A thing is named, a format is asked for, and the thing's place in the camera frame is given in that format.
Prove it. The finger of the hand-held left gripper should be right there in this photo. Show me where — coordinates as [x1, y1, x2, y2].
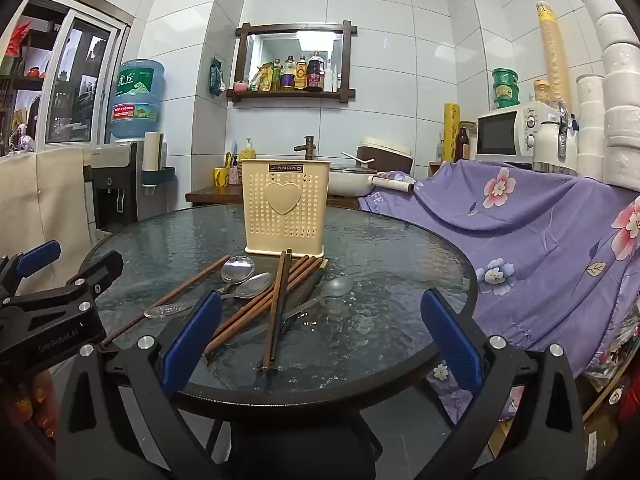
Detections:
[0, 240, 62, 301]
[0, 250, 124, 313]

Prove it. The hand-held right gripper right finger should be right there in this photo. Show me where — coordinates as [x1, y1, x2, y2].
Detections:
[414, 288, 586, 480]

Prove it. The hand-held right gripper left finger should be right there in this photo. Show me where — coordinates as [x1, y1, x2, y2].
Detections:
[56, 291, 232, 480]

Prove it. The metal spoon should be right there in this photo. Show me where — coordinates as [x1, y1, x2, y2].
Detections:
[144, 272, 275, 320]
[216, 255, 256, 296]
[250, 276, 355, 339]

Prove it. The dark brown wooden chopstick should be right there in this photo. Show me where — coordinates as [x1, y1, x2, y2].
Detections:
[269, 248, 294, 363]
[261, 250, 287, 372]

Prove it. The black chopstick metal band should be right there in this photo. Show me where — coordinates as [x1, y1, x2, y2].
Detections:
[287, 259, 331, 312]
[280, 262, 326, 319]

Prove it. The cream plastic utensil holder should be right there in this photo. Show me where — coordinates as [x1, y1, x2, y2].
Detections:
[240, 158, 332, 256]

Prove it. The person's left hand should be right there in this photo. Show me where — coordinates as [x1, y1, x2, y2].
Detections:
[0, 366, 56, 438]

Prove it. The beige cloth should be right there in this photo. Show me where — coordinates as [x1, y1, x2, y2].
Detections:
[0, 147, 98, 297]

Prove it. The water dispenser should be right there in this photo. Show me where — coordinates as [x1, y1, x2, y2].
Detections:
[82, 140, 173, 234]

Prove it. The round glass table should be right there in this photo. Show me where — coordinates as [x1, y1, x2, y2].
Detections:
[82, 202, 478, 466]

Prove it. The teal plastic holder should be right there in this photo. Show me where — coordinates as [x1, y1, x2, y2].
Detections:
[141, 166, 176, 196]

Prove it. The purple floral cloth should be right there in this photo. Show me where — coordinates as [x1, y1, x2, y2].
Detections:
[357, 160, 640, 427]

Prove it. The brown wooden counter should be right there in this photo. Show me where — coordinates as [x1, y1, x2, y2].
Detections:
[185, 186, 362, 209]

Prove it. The blue water jug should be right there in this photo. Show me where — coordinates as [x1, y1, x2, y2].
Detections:
[106, 58, 166, 142]

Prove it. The white framed sliding window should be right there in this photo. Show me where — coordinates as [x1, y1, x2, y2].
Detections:
[37, 0, 134, 150]

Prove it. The white cooking pan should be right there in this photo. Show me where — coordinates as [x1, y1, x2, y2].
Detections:
[327, 162, 416, 197]

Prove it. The brown white rice cooker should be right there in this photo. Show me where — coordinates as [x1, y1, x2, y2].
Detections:
[357, 136, 415, 174]

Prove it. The yellow wrap roll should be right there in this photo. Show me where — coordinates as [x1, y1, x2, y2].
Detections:
[442, 102, 460, 163]

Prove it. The white microwave oven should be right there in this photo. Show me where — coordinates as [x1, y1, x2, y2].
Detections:
[475, 101, 561, 164]

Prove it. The white electric kettle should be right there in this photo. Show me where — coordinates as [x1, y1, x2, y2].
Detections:
[532, 101, 581, 176]

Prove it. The red artificial flower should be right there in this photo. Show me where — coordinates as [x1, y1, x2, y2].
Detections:
[4, 19, 32, 59]

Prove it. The green hanging packet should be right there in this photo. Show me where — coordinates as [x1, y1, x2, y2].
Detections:
[209, 57, 226, 97]

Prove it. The yellow seasoning packet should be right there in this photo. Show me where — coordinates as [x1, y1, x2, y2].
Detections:
[250, 62, 274, 93]

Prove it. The wooden framed mirror shelf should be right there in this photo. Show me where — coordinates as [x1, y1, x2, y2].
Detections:
[227, 21, 359, 104]

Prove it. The dark soy sauce bottle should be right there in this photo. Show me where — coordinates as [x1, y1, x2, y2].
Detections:
[306, 51, 325, 92]

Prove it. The tall paper cup stack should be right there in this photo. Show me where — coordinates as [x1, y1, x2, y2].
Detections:
[536, 1, 571, 106]

